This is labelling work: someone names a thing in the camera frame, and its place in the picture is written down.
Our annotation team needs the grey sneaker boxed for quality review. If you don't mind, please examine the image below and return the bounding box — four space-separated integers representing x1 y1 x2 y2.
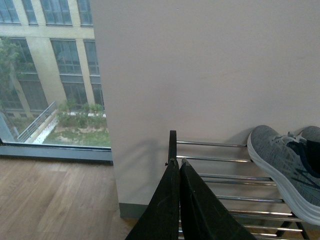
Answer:
247 125 320 225
299 126 320 143

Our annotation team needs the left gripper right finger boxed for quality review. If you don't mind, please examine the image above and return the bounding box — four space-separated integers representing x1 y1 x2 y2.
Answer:
180 158 256 240

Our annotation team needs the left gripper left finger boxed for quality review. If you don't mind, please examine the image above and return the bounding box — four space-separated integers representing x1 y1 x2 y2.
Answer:
126 158 180 240

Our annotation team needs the black metal shoe rack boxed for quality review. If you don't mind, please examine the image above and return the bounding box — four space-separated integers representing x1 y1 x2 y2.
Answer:
169 130 312 240

